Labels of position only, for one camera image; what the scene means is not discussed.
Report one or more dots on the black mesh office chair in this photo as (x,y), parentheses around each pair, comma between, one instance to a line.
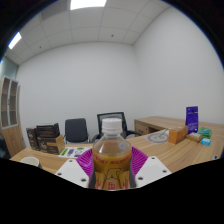
(115,118)

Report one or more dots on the orange-brown box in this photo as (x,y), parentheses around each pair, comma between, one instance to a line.
(177,135)

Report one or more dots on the large dark printed cardboard box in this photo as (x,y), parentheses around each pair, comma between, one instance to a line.
(50,141)

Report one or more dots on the small dark cardboard box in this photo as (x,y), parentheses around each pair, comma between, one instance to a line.
(32,138)

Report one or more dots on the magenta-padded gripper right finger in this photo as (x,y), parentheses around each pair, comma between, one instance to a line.
(150,170)

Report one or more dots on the white printed leaflet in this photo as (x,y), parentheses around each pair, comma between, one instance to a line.
(72,152)

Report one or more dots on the green and white mug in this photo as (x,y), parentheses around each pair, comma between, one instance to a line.
(31,162)

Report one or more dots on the wooden glass-door shelf cabinet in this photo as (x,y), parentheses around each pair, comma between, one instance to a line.
(10,116)

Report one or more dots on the round clear glass dish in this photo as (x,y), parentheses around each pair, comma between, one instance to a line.
(157,138)

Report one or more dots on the small rectangular ceiling light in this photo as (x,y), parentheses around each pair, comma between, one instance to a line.
(15,40)

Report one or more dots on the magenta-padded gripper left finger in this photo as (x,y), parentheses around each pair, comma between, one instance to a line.
(71,171)

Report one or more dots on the yellow drink bottle white cap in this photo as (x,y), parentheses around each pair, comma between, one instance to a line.
(111,160)

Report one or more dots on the wooden side desk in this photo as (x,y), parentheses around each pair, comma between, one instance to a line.
(153,123)

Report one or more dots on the small tan box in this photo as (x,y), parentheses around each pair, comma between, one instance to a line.
(194,137)

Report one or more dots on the large rectangular ceiling light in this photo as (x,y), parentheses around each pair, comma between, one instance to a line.
(88,4)

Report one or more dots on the small light blue box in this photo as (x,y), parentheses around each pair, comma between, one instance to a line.
(206,141)

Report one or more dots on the tall purple box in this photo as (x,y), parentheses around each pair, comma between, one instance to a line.
(192,119)

